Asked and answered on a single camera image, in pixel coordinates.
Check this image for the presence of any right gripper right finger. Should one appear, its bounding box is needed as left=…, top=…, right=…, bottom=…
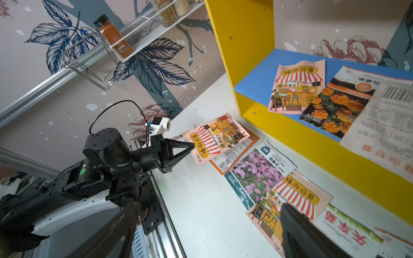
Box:
left=280, top=203, right=350, bottom=258

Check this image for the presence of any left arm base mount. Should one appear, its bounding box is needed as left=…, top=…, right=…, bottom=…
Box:
left=138, top=176, right=165, bottom=236

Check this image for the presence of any pink shop seed bag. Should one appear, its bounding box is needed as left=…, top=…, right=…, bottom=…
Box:
left=268, top=59, right=326, bottom=115
left=182, top=113, right=250, bottom=166

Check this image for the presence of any orange spice jar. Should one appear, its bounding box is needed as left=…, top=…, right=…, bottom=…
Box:
left=94, top=15, right=133, bottom=59

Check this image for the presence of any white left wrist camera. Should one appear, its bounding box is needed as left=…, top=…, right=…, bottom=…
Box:
left=148, top=117, right=171, bottom=136

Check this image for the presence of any white text seed bag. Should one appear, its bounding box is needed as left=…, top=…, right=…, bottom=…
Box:
left=340, top=81, right=413, bottom=182

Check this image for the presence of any blue flower seed bag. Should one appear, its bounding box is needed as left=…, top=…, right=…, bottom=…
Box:
left=315, top=204, right=384, bottom=258

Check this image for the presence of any white wire spice rack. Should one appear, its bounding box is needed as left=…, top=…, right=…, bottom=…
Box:
left=107, top=1, right=205, bottom=62

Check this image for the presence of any silver lid spice jar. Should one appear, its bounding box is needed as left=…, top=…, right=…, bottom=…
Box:
left=150, top=0, right=177, bottom=27

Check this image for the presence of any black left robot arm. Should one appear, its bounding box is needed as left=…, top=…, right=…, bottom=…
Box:
left=1, top=128, right=195, bottom=252

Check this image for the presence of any yellow shelf unit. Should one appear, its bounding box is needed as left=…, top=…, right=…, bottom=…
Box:
left=206, top=1, right=413, bottom=223

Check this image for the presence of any striped shop seed bag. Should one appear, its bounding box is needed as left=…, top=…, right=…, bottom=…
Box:
left=246, top=171, right=333, bottom=258

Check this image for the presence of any dark marigold seed bag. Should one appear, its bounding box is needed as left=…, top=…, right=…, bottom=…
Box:
left=300, top=66, right=413, bottom=139

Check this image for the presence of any white orange seed bag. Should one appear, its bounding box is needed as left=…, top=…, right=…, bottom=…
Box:
left=210, top=129, right=260, bottom=175

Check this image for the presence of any purple flower seed bag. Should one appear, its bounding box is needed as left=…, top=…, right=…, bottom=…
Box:
left=225, top=141, right=297, bottom=209

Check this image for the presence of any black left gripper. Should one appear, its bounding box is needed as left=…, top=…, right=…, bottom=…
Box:
left=138, top=134, right=195, bottom=174

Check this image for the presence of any orange marigold seed bag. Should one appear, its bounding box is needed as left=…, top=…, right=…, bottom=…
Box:
left=374, top=228, right=413, bottom=258

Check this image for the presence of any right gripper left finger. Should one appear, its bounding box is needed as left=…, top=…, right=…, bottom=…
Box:
left=68, top=202, right=141, bottom=258

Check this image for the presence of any metal wire hook rack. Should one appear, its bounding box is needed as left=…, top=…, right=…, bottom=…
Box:
left=60, top=29, right=121, bottom=91

